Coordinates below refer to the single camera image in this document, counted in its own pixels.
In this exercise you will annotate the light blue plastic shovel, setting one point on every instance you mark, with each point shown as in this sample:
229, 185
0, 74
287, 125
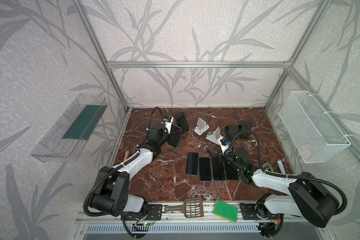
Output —
281, 167

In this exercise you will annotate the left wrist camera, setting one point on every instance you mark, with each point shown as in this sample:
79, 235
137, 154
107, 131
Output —
168, 122

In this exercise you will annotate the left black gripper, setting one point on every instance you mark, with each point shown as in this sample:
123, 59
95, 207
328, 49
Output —
171, 140

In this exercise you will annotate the aluminium front rail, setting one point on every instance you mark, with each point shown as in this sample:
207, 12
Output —
281, 205

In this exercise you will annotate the green yellow sponge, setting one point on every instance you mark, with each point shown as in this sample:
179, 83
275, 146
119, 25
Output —
226, 211

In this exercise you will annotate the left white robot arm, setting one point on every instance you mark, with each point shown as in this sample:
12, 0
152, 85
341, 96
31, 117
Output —
110, 193

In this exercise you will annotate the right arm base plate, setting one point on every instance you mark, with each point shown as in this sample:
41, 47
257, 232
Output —
256, 212

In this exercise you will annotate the brown slotted scoop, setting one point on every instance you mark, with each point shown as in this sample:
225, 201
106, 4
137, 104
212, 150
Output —
191, 208

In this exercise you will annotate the blue shovel wooden handle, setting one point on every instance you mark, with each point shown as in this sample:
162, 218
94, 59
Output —
127, 153

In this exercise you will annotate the clear plastic wall tray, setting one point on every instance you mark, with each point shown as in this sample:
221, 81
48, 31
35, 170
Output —
67, 138

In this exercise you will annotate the black stand front left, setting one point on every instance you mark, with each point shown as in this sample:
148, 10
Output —
245, 126

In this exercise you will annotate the pink object in basket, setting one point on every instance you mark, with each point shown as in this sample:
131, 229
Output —
305, 151

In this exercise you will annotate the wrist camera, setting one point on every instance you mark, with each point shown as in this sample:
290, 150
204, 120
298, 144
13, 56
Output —
168, 122
226, 146

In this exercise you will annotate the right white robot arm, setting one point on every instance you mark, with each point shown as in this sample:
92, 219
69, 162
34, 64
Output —
302, 195

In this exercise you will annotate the green plastic hook toy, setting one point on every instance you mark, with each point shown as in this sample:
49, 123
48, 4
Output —
267, 167

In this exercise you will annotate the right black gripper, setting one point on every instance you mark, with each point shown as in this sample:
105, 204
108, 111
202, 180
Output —
220, 156

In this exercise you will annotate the white wire basket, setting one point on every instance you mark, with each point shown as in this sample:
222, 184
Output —
308, 123

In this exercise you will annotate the white phone stand back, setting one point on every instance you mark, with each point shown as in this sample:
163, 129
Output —
201, 127

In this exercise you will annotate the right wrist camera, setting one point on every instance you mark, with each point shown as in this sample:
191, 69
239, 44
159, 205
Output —
226, 146

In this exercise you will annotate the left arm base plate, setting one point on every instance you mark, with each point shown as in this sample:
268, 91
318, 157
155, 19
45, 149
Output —
151, 212

